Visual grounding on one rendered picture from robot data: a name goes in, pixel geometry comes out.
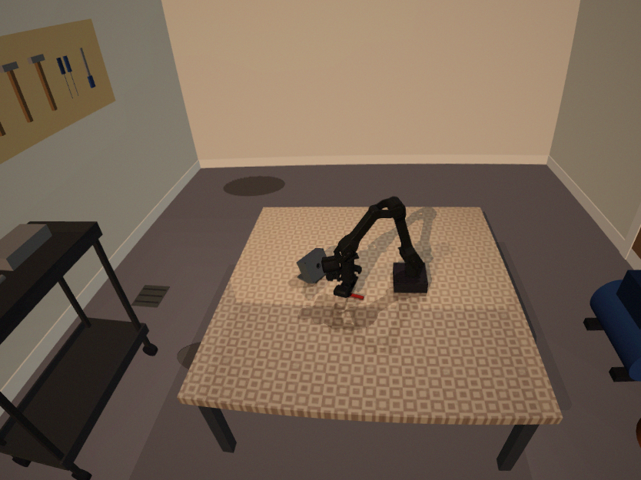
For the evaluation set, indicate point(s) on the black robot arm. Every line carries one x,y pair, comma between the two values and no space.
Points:
349,244

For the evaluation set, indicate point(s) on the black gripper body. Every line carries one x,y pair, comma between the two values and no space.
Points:
343,290

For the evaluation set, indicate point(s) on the dark grey square panel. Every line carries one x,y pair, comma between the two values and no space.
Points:
310,266

